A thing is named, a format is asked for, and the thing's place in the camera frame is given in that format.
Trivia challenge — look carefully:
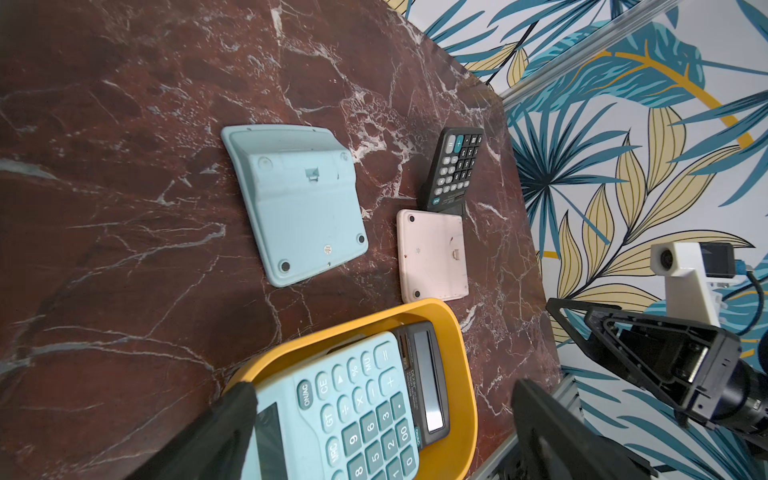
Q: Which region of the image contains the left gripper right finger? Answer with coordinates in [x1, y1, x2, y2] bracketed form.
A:
[512, 379, 657, 480]

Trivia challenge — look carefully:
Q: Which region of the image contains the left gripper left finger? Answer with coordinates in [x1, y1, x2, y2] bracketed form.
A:
[128, 382, 258, 479]

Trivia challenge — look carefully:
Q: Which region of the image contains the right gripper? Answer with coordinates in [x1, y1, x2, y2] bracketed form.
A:
[546, 298, 744, 426]

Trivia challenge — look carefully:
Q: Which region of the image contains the pink calculator face down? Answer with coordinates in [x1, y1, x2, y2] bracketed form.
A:
[396, 209, 469, 303]

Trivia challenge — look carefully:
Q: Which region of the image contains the light blue calculator face up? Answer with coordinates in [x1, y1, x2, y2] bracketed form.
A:
[241, 332, 420, 479]

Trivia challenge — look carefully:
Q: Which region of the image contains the black calculator face down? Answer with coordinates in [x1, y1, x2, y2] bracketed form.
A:
[391, 321, 451, 450]

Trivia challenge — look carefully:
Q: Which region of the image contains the black calculator with grey keys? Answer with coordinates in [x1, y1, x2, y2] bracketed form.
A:
[417, 127, 485, 216]

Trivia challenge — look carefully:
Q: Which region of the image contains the light blue calculator face down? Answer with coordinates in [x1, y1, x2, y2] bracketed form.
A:
[221, 124, 368, 288]

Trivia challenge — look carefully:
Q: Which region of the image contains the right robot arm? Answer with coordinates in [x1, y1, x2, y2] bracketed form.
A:
[546, 298, 767, 450]

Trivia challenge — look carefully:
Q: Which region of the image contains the yellow plastic storage tray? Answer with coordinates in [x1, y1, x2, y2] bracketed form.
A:
[226, 298, 478, 479]

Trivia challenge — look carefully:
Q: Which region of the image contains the right aluminium frame post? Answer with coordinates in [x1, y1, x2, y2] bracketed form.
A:
[500, 0, 679, 111]

